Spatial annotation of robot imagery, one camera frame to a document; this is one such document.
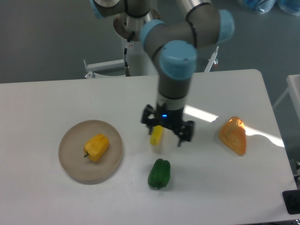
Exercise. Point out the yellow corn cob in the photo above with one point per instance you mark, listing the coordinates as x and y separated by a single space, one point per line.
156 135

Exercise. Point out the white pedestal support strut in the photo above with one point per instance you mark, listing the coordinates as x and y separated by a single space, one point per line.
212 61

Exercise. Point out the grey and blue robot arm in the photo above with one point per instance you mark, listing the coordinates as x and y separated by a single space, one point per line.
172 50

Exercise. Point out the black device at table edge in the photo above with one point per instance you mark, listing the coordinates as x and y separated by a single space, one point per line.
292 201

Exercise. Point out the white side table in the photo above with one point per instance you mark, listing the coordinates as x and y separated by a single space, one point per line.
293 89

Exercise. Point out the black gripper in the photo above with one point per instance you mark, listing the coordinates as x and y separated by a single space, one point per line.
170 119

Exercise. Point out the green bell pepper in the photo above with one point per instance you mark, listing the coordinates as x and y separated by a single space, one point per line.
160 174

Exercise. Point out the blue plastic bag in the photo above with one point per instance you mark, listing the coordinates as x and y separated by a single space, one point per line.
257 6
291 7

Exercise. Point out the beige round plate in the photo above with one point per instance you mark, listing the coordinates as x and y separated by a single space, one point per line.
71 153

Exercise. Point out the yellow bell pepper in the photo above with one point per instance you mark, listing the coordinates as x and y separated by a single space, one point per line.
95 147

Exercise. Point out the orange pumpkin slice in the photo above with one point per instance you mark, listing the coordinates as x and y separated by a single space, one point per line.
233 135

